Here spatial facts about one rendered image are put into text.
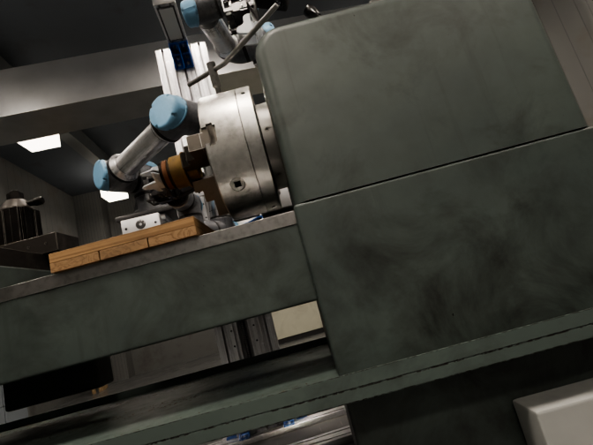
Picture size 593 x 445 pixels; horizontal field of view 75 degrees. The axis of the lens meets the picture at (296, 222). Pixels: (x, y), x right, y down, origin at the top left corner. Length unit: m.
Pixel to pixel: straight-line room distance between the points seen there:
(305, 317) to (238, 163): 6.67
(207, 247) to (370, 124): 0.41
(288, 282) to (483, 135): 0.47
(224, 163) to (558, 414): 0.73
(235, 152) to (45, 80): 4.71
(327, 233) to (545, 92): 0.51
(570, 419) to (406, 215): 0.40
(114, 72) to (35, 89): 0.88
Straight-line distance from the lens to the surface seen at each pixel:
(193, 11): 1.29
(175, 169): 0.99
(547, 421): 0.75
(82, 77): 5.33
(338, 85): 0.82
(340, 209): 0.73
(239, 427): 0.67
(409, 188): 0.76
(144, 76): 5.10
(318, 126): 0.78
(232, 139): 0.86
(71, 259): 0.89
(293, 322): 7.43
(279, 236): 0.77
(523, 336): 0.71
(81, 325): 0.89
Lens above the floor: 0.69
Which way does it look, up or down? 11 degrees up
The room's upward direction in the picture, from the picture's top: 15 degrees counter-clockwise
